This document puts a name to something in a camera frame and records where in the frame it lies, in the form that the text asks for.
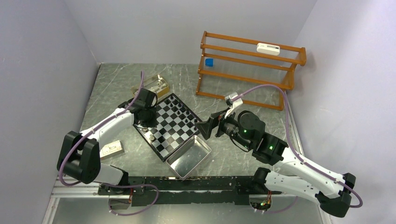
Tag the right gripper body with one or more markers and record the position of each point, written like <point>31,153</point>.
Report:
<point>228,125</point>

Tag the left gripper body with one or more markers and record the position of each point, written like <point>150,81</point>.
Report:
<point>150,118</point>

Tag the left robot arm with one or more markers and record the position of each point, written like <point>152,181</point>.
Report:
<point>80,152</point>

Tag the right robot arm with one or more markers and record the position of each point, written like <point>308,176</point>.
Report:
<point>289,171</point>

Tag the gold tin of white pieces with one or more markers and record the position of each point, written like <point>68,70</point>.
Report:
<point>154,85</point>

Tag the black white chessboard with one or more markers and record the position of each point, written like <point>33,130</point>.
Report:
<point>175,125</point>

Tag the silver metal tin lid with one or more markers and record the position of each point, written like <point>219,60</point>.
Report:
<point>188,157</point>

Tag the small white card box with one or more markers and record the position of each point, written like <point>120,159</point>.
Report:
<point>111,149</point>

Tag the orange wooden rack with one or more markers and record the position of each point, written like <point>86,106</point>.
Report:
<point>236,59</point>

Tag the blue cube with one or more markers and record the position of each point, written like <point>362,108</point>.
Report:
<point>209,62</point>

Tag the white rectangular device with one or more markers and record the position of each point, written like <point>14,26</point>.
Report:
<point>268,49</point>

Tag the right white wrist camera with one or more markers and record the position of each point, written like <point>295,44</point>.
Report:
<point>233,101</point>

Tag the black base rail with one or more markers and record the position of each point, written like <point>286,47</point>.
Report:
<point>196,189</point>

